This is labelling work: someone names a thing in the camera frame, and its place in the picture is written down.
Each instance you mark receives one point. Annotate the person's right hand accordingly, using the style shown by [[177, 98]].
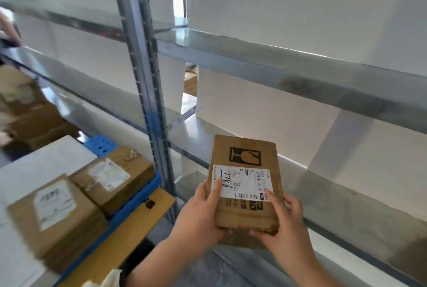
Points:
[[290, 233]]

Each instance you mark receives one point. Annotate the person's left hand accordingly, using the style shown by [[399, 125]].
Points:
[[195, 220]]

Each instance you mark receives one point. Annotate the person's left thumb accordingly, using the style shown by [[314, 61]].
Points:
[[215, 191]]

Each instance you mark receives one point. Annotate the person's right thumb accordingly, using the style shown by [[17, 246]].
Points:
[[274, 205]]

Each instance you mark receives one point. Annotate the cardboard parcel with fragile mark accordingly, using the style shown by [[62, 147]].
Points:
[[245, 176]]

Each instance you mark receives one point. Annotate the person's right forearm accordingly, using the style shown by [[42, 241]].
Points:
[[310, 271]]

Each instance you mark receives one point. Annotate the person's left forearm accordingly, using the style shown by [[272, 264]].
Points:
[[156, 263]]

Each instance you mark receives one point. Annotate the blue plastic crate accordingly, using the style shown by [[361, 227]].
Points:
[[133, 203]]

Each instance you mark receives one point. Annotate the small taped cardboard box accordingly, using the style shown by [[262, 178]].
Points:
[[113, 176]]

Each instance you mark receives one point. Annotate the distant cardboard box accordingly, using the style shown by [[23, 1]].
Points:
[[190, 81]]

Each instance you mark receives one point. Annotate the grey metal shelving rack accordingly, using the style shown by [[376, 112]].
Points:
[[233, 60]]

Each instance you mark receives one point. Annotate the white plastic bag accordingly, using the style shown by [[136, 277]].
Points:
[[105, 278]]

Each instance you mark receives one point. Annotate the large labelled cardboard box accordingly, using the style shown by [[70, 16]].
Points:
[[56, 220]]

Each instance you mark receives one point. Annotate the white flat parcel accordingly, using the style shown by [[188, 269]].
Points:
[[40, 163]]

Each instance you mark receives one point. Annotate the blurred cardboard box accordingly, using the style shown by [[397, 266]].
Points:
[[20, 90], [43, 130]]

